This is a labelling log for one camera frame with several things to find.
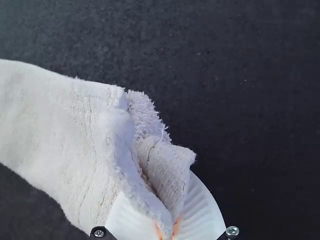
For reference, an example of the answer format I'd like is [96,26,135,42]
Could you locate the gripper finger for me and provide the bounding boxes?
[171,170,240,240]
[89,191,164,240]

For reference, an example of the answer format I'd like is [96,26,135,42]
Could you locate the pale towel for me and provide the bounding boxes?
[0,58,197,240]

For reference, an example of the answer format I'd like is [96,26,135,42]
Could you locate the black mat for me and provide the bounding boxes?
[0,0,320,240]

